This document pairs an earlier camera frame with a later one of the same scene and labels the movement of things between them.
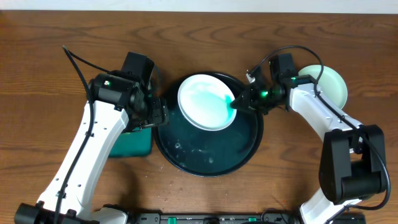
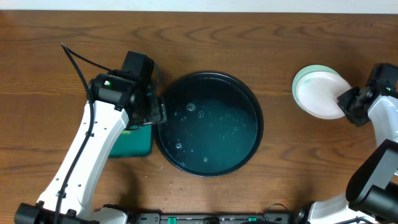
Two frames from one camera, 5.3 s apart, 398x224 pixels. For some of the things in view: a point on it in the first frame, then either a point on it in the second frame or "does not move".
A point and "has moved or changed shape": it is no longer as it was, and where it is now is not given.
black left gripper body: x=158 y=112 does not move
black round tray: x=208 y=154 does not move
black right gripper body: x=250 y=100 → x=348 y=101
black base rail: x=229 y=218 does not move
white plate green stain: x=204 y=101 has moved or changed shape
